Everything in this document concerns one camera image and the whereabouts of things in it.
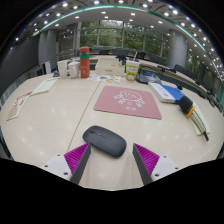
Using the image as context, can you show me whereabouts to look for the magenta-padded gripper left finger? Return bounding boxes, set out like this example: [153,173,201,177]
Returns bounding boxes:
[42,142,92,185]

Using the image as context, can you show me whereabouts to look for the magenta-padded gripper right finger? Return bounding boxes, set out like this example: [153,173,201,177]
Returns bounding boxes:
[132,143,181,187]

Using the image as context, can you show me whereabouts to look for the black computer mouse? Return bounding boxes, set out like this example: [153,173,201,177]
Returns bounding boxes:
[82,125,128,158]

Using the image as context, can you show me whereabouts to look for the pink printed mouse pad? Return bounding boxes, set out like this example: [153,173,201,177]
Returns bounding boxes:
[92,85,163,121]

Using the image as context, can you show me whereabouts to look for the black handheld microphone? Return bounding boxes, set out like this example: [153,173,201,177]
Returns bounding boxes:
[178,95,210,142]

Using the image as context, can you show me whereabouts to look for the blue and white book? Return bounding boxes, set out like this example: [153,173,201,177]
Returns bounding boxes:
[147,81,186,104]

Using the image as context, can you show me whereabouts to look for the red and white leaflet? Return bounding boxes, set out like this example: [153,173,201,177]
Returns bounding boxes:
[5,91,33,122]

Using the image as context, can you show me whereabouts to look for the white paper booklet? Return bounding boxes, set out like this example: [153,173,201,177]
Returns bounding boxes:
[30,77,60,96]

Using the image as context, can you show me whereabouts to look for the colourful sticker sheet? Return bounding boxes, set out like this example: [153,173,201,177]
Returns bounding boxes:
[87,73,121,84]

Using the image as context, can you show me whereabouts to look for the white lidded mug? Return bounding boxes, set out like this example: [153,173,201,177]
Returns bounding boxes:
[67,61,81,79]

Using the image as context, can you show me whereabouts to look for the white paper cup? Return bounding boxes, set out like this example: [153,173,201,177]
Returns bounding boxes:
[56,59,69,80]

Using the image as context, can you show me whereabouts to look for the printed drink cup with straw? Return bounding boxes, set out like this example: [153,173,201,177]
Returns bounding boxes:
[125,51,141,82]

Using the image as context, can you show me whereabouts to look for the red bottle with green band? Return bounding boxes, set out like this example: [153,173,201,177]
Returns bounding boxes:
[79,46,91,79]

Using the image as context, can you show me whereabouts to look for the cream cardboard box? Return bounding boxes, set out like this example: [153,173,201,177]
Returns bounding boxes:
[94,58,126,77]

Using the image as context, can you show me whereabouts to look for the dark office chairs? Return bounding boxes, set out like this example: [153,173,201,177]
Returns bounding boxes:
[89,47,214,98]

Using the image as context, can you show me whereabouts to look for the ceiling lights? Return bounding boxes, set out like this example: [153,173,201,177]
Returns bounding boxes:
[13,0,224,73]

